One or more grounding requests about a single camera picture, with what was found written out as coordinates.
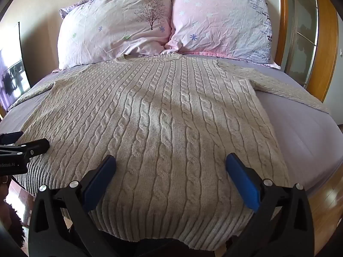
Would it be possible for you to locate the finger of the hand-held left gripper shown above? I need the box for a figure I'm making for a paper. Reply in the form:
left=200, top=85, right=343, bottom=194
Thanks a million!
left=0, top=138, right=50, bottom=164
left=0, top=131, right=24, bottom=146

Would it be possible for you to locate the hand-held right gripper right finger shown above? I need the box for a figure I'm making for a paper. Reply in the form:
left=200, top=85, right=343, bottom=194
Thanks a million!
left=226, top=153, right=314, bottom=257

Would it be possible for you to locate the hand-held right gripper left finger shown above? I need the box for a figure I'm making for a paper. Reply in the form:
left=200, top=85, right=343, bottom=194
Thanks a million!
left=28, top=154, right=117, bottom=257

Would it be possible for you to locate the beige cable-knit sweater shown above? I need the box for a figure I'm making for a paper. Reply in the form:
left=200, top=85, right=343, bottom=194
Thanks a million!
left=10, top=54, right=329, bottom=250

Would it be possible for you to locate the dark fuzzy cloth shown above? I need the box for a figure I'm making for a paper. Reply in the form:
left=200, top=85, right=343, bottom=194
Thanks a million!
left=0, top=201, right=26, bottom=248

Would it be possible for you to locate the window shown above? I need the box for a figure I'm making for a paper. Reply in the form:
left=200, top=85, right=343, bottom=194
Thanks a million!
left=0, top=23, right=30, bottom=113

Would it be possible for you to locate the bed with purple sheet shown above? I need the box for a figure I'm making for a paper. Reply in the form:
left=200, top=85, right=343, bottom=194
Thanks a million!
left=0, top=66, right=343, bottom=201

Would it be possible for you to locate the pink pillow with tree print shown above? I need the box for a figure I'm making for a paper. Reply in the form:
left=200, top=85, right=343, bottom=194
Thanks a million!
left=57, top=0, right=173, bottom=70

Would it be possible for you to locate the pink pillow with flower print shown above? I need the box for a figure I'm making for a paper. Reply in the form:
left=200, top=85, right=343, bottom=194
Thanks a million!
left=164, top=0, right=280, bottom=69

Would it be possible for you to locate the wooden framed glass door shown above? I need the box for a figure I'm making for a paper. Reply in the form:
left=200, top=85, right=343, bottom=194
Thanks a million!
left=284, top=0, right=340, bottom=103

